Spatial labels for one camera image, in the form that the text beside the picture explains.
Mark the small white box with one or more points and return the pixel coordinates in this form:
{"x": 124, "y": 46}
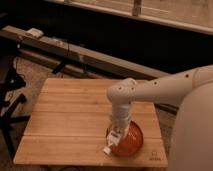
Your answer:
{"x": 34, "y": 33}

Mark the orange ceramic bowl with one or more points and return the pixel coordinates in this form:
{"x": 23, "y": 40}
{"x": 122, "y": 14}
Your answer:
{"x": 130, "y": 144}

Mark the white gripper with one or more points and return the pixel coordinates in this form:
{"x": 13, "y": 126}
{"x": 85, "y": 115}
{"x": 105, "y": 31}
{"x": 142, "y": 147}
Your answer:
{"x": 119, "y": 120}

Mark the black tripod stand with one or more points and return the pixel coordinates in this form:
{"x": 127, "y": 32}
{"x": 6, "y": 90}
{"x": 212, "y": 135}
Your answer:
{"x": 10, "y": 80}

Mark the long wooden beam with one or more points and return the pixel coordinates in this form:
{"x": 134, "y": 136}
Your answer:
{"x": 80, "y": 54}

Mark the wooden board table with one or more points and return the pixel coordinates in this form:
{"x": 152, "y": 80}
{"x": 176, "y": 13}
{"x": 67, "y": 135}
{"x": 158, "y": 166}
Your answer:
{"x": 68, "y": 127}

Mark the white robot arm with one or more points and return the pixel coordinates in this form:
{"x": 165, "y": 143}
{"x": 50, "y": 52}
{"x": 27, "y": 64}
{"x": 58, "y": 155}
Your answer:
{"x": 192, "y": 92}

